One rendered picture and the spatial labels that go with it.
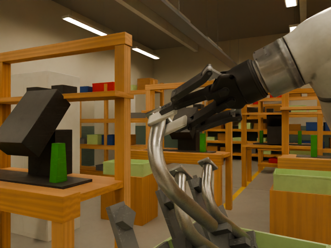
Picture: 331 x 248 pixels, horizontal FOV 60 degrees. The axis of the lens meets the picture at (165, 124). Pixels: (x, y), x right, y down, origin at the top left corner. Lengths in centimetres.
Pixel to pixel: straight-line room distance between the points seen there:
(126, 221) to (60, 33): 832
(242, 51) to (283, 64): 1124
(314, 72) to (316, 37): 5
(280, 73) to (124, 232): 40
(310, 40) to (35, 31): 788
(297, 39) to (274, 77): 7
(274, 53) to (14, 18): 755
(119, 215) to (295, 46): 43
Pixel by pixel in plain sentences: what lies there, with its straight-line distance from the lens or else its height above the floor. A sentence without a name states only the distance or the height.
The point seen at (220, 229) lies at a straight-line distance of 87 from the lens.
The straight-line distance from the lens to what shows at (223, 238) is 95.
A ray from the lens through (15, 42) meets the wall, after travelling 775.
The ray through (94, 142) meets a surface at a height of 89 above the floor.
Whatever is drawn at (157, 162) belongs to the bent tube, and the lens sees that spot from 54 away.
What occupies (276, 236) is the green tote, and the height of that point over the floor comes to 96.
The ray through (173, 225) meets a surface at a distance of 72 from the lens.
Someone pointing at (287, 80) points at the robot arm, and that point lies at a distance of 51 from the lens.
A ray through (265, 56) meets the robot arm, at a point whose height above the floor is 141.
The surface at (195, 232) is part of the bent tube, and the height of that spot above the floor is 105.
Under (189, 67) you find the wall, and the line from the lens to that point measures 1223.
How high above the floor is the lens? 130
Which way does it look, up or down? level
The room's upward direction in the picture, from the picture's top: straight up
